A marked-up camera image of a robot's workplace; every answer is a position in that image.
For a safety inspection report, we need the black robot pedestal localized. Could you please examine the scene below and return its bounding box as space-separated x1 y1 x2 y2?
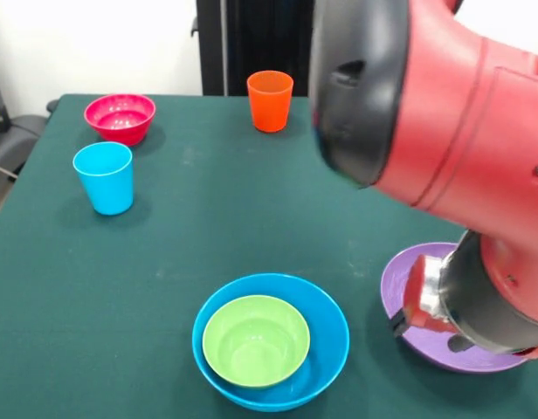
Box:
190 0 316 97

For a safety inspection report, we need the black equipment base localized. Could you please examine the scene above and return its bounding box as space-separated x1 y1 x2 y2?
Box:
0 113 48 169

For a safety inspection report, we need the small pinkish red bowl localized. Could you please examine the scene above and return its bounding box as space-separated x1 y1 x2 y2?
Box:
83 93 157 148

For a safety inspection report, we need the dark green tablecloth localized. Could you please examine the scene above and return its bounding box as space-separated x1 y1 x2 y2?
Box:
0 93 538 419

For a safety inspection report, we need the blue cup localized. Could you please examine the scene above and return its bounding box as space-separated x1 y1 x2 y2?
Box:
72 141 135 216

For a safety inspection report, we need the small green bowl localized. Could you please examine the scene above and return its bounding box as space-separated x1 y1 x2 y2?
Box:
202 294 312 388

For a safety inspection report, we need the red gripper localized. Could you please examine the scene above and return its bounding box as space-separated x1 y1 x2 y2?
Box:
386 254 538 361

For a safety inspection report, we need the large blue bowl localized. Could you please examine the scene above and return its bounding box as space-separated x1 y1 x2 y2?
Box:
191 272 351 413

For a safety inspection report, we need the purple bowl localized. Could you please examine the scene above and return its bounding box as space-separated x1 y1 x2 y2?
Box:
380 242 532 375

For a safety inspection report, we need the orange cup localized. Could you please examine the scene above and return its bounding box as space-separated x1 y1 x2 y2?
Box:
245 70 295 134

